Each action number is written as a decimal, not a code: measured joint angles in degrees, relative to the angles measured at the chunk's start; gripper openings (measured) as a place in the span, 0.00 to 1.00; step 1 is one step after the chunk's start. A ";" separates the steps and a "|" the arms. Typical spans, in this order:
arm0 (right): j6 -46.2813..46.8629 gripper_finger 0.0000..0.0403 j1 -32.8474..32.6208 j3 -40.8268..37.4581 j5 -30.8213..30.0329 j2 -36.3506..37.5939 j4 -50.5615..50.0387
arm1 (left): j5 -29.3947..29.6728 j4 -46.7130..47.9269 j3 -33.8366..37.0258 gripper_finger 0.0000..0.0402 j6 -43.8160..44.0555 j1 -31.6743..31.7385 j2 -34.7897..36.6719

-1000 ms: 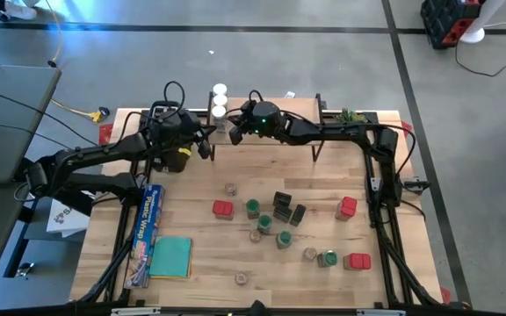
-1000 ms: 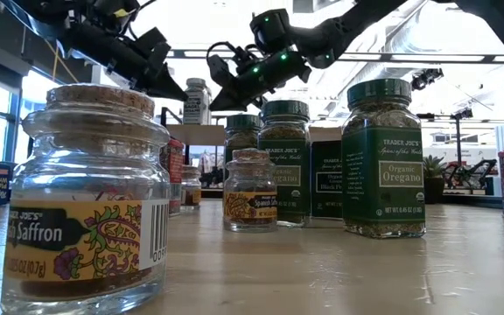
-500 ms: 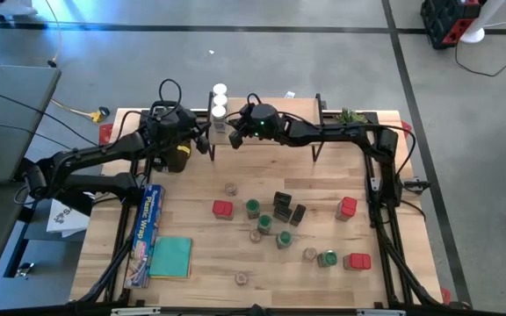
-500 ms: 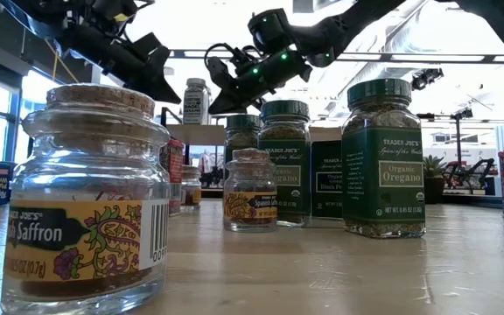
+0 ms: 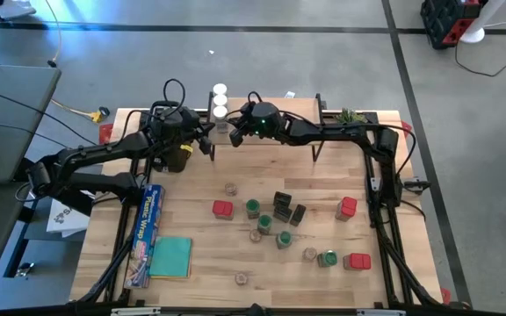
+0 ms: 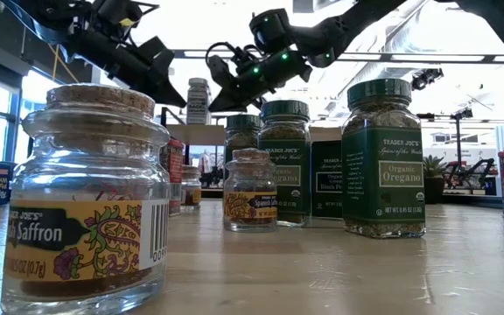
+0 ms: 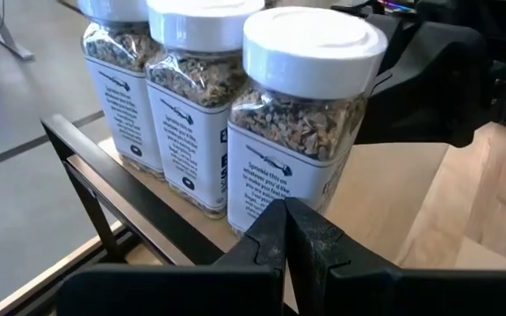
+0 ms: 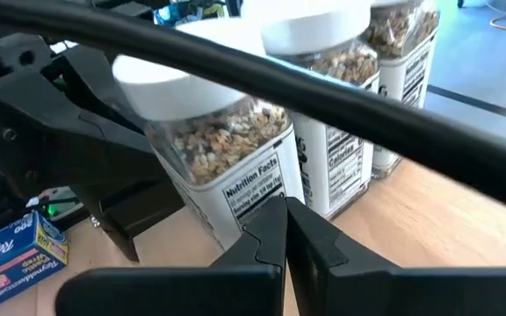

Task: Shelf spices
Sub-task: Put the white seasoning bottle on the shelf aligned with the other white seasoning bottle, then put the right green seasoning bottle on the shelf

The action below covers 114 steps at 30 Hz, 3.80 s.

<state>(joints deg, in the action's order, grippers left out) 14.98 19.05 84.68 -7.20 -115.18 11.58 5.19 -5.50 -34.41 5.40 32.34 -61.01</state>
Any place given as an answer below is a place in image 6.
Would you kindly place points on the long ceiling light bar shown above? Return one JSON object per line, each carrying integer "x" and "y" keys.
{"x": 366, "y": 57}

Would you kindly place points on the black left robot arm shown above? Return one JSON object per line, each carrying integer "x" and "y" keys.
{"x": 51, "y": 17}

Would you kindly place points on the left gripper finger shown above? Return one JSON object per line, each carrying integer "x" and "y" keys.
{"x": 162, "y": 85}

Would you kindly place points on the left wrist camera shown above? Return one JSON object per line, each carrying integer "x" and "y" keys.
{"x": 153, "y": 50}

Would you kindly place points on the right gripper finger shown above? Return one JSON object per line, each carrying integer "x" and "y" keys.
{"x": 234, "y": 98}

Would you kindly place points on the cork-top saffron glass jar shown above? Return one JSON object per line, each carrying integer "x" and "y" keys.
{"x": 191, "y": 188}
{"x": 250, "y": 197}
{"x": 86, "y": 184}

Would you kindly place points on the red and black background robot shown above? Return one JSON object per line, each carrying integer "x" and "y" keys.
{"x": 471, "y": 172}

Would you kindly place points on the white-lid bagel seasoning jar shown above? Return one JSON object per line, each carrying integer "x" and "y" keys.
{"x": 198, "y": 102}

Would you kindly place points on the green-lid oregano spice jar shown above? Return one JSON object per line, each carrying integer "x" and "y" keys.
{"x": 240, "y": 135}
{"x": 284, "y": 166}
{"x": 383, "y": 175}

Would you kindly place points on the black background object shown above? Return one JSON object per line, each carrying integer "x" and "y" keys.
{"x": 212, "y": 177}

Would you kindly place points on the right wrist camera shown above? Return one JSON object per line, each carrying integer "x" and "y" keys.
{"x": 217, "y": 70}

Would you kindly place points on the wooden shelf black frame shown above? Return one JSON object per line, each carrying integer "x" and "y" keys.
{"x": 199, "y": 135}

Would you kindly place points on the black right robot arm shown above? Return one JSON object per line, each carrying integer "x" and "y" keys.
{"x": 344, "y": 26}

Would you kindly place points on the black ceiling spotlight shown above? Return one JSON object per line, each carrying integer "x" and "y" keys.
{"x": 424, "y": 79}

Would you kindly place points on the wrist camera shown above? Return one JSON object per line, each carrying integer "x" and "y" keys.
{"x": 217, "y": 70}
{"x": 153, "y": 50}

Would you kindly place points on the succulent in black pot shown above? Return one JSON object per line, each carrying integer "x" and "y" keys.
{"x": 433, "y": 175}

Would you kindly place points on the black pepper spice tin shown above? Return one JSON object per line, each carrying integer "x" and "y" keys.
{"x": 327, "y": 179}

